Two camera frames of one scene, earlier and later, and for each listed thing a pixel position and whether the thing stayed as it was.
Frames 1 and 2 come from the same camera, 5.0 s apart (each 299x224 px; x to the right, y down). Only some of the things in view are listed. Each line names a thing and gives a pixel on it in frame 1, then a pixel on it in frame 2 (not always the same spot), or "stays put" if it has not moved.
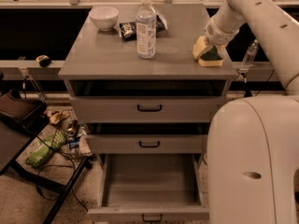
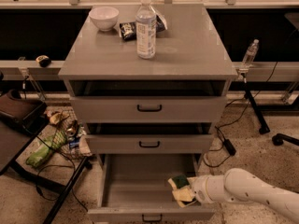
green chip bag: (41, 155) stays put
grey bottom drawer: (149, 188) stays put
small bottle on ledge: (249, 55) stays put
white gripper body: (216, 35) -> (199, 189)
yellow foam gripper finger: (201, 45) -> (183, 194)
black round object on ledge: (44, 61) stays put
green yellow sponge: (211, 58) -> (180, 181)
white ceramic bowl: (105, 17) stays put
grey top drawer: (144, 101) stays put
